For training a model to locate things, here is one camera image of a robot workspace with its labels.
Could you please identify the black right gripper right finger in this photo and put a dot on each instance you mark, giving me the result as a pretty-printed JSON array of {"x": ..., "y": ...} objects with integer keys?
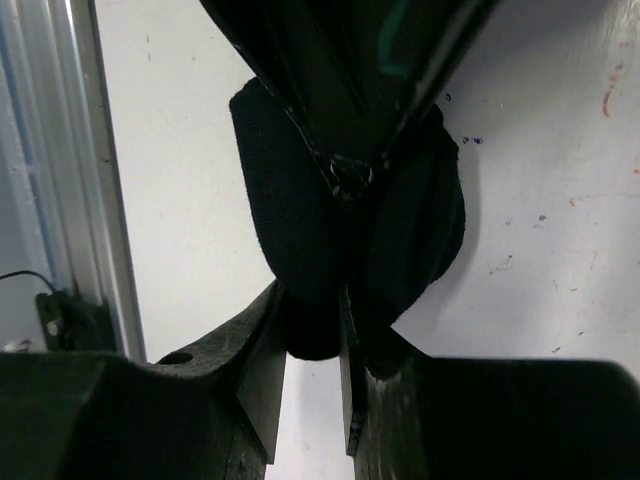
[{"x": 411, "y": 416}]

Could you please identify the aluminium table rail frame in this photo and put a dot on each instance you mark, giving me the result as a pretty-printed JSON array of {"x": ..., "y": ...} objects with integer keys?
[{"x": 63, "y": 225}]

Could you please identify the black sock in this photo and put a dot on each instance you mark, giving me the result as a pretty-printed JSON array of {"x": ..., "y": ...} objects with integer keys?
[{"x": 392, "y": 244}]

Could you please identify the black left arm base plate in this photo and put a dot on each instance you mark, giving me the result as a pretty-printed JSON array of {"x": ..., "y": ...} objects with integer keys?
[{"x": 71, "y": 324}]

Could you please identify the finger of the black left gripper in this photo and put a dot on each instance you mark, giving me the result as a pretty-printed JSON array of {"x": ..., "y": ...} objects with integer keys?
[
  {"x": 401, "y": 54},
  {"x": 305, "y": 53}
]

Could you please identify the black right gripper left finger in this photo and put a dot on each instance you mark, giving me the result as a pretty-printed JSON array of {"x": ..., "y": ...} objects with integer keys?
[{"x": 209, "y": 410}]

